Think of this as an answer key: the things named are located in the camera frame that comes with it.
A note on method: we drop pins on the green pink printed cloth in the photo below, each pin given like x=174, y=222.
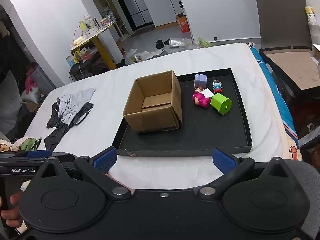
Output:
x=27, y=143

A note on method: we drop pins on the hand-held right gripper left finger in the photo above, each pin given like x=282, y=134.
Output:
x=105, y=159

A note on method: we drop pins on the orange cardboard box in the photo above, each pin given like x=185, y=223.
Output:
x=183, y=23

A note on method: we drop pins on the black glass cabinet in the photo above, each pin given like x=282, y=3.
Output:
x=135, y=2

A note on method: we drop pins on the blue red figurine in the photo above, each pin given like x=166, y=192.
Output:
x=217, y=87

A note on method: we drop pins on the black garment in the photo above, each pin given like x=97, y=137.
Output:
x=56, y=135

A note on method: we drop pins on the blue printed sheet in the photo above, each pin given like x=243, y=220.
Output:
x=282, y=105

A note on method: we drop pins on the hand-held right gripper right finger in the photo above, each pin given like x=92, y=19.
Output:
x=223, y=159

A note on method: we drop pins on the green hexagonal box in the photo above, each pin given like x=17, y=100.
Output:
x=220, y=103

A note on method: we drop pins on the purple toy block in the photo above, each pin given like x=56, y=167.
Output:
x=200, y=80

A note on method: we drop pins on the grey chair back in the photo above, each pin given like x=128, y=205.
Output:
x=280, y=15

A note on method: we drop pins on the yellow white package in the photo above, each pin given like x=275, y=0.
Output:
x=310, y=15

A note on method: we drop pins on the white plastic bag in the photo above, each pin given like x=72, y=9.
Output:
x=142, y=55

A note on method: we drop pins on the black tray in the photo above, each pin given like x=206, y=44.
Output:
x=200, y=135

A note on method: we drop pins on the white cabinet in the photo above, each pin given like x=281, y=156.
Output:
x=162, y=7

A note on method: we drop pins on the white charger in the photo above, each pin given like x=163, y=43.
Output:
x=208, y=93

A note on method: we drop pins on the person's left hand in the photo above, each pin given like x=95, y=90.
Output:
x=12, y=216

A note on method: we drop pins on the green snack packet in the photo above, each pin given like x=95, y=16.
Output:
x=203, y=42

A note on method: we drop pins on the glass jar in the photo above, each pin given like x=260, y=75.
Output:
x=90, y=21

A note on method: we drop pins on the yellow legged table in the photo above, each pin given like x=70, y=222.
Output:
x=100, y=42

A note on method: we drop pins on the grey garment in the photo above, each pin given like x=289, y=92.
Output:
x=72, y=102

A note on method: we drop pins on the silver foil bag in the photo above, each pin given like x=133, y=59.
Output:
x=176, y=42

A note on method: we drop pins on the pink dinosaur toy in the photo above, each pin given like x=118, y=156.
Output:
x=201, y=101

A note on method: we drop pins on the black cap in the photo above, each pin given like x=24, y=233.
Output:
x=159, y=44

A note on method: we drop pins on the brown cardboard box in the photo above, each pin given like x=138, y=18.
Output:
x=152, y=116

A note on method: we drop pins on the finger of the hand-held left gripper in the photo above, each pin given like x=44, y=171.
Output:
x=66, y=161
x=38, y=153

